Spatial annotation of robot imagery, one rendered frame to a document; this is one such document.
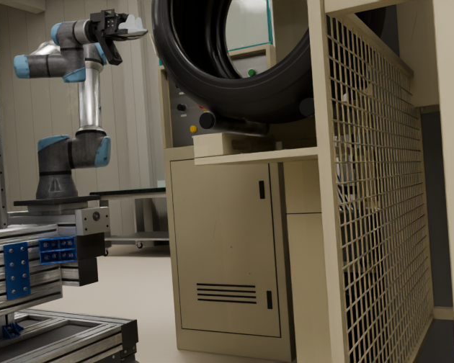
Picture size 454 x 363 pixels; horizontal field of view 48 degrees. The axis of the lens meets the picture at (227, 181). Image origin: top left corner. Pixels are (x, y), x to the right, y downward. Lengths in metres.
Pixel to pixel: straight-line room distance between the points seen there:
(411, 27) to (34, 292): 1.44
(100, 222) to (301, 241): 0.73
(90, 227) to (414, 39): 1.20
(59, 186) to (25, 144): 6.23
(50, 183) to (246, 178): 0.76
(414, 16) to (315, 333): 0.97
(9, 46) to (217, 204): 6.75
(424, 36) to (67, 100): 6.41
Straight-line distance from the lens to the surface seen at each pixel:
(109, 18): 1.68
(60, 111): 7.64
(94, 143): 1.98
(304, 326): 1.71
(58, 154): 1.99
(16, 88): 8.41
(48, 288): 1.94
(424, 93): 1.49
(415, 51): 1.51
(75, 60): 1.77
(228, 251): 2.17
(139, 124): 6.42
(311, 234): 1.64
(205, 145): 1.36
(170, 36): 1.40
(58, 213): 1.95
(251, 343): 2.23
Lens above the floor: 0.74
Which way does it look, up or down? level
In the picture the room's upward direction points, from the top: 4 degrees counter-clockwise
